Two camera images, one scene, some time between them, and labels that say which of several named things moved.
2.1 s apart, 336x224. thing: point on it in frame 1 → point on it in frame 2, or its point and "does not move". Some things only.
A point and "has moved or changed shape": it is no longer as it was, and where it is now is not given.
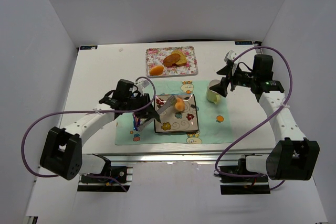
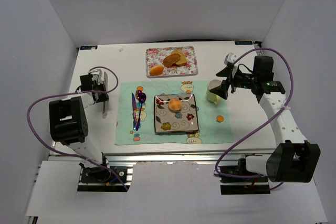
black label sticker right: [243, 42] does not move
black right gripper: [229, 77] does not move
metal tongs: [146, 124] → [105, 84]
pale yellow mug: [212, 96] does not move
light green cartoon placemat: [214, 121] does not move
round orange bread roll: [179, 105] has moved or changed shape
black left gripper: [143, 106] → [101, 96]
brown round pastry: [171, 59] does not move
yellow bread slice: [182, 59] does not move
